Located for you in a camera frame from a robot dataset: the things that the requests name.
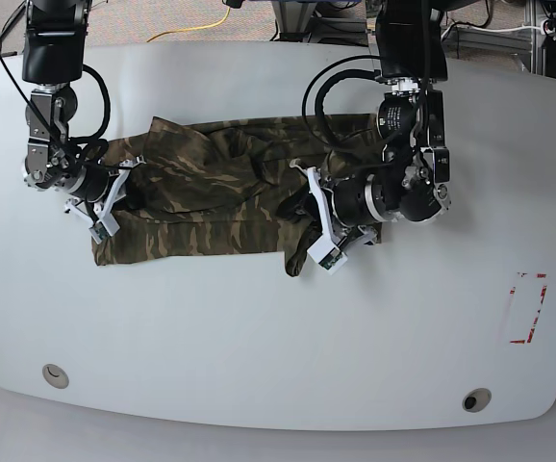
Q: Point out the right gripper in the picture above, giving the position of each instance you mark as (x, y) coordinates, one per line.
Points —
(101, 189)

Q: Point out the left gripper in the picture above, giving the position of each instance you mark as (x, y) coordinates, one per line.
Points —
(345, 210)

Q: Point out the camouflage t-shirt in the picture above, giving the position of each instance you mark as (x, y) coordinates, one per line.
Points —
(214, 189)

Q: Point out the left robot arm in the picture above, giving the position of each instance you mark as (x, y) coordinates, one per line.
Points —
(401, 168)

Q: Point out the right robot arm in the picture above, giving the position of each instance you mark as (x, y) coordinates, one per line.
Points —
(55, 39)

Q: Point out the left table grommet hole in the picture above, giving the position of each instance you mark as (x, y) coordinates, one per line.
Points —
(55, 376)

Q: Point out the table grommet hole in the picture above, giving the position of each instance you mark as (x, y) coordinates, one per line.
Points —
(477, 400)
(55, 376)

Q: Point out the red tape rectangle marking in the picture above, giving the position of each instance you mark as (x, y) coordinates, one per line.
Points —
(525, 303)

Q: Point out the right table grommet hole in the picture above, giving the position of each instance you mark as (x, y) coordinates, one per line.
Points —
(477, 400)

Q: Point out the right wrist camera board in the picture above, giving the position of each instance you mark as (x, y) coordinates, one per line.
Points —
(100, 231)

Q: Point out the aluminium frame stand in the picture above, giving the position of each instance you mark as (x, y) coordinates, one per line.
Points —
(509, 34)

